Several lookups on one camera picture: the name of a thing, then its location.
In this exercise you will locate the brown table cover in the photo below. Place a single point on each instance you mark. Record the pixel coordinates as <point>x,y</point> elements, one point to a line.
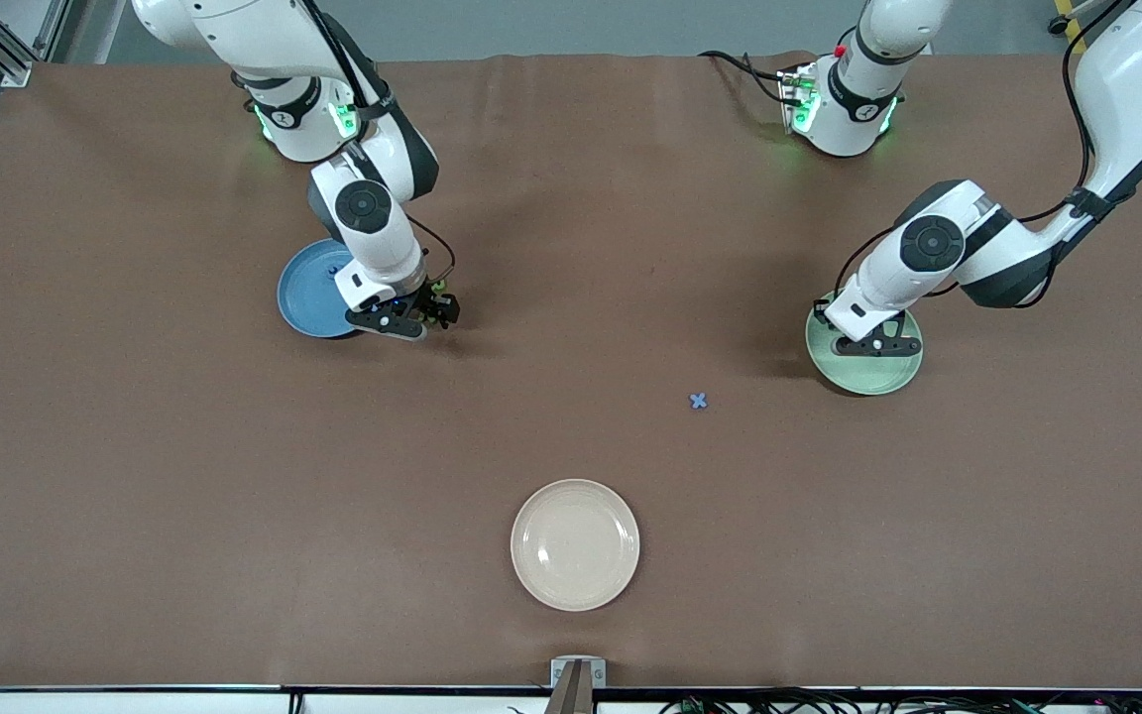
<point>571,248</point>

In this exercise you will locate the cream plate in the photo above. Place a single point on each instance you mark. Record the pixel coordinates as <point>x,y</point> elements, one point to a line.
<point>575,545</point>

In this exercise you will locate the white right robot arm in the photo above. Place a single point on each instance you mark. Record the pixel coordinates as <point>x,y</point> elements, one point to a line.
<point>383,258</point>

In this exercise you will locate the white table edge rail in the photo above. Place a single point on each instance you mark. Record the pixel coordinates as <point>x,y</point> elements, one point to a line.
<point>135,704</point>

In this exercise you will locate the green plate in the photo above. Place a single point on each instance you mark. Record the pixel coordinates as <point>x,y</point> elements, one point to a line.
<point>868,377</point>

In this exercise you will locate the metal base connector plate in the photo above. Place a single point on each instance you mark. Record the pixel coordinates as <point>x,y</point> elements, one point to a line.
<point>791,94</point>

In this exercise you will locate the blue plate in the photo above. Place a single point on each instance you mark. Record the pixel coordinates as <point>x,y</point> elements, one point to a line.
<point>303,293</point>

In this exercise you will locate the aluminium frame profile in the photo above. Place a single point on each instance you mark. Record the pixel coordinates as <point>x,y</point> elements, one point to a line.
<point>11,67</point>

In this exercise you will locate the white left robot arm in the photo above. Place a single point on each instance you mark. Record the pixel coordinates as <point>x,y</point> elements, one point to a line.
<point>987,248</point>

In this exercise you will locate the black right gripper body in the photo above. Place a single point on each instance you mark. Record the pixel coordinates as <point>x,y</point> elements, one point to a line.
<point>429,302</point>

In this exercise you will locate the grey metal camera bracket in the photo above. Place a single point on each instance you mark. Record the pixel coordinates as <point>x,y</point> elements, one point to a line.
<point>578,674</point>

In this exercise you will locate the black caster wheel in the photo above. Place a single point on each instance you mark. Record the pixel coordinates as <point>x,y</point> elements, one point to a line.
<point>1058,25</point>

